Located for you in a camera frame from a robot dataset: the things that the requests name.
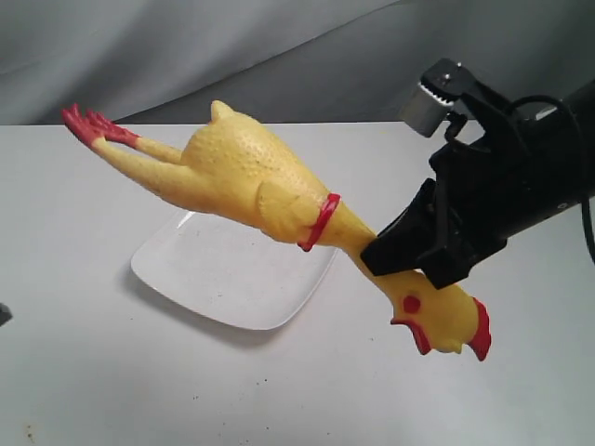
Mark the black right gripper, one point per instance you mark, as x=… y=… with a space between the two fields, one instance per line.
x=470 y=211

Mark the yellow rubber chicken toy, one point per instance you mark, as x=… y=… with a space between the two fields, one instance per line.
x=236 y=168

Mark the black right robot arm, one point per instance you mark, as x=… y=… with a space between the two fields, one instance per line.
x=534 y=160

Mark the white square plate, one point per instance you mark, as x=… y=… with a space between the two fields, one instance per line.
x=228 y=272

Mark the grey backdrop cloth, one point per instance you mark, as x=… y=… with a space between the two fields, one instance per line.
x=162 y=62

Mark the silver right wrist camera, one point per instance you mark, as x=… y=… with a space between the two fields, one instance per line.
x=434 y=95

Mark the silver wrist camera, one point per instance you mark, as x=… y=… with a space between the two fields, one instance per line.
x=434 y=95
x=6 y=314

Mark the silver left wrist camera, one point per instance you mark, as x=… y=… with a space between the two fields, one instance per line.
x=6 y=314

